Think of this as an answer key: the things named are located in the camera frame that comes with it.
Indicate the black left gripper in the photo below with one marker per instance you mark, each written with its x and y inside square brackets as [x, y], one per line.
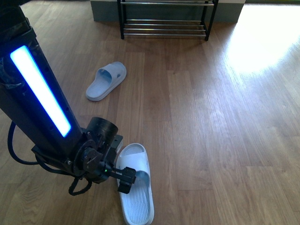
[98, 165]

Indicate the light blue slide slipper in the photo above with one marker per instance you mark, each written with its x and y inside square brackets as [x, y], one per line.
[106, 79]

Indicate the black robot arm with light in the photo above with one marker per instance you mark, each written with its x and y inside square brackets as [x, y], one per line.
[32, 98]

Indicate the black metal shoe rack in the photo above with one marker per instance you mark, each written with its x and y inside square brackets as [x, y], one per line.
[192, 27]

